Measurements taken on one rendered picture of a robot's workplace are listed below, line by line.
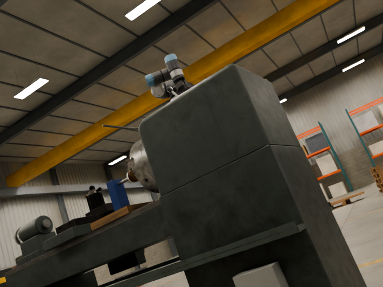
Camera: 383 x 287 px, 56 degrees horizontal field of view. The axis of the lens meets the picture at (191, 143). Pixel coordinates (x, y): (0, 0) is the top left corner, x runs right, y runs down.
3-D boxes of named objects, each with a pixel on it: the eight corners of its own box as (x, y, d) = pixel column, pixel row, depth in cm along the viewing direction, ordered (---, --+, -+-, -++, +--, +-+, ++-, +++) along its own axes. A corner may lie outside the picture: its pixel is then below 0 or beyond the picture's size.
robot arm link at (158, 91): (149, 89, 265) (142, 71, 216) (163, 85, 265) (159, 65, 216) (154, 104, 264) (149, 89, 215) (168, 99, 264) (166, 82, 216)
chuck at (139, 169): (187, 181, 207) (166, 133, 212) (156, 192, 179) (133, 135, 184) (176, 187, 211) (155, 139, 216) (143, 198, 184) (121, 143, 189)
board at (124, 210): (170, 204, 214) (167, 198, 215) (129, 213, 183) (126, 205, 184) (135, 220, 228) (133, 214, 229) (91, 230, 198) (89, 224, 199)
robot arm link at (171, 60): (176, 57, 217) (175, 50, 209) (182, 73, 214) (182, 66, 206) (164, 62, 216) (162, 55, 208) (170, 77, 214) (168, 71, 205)
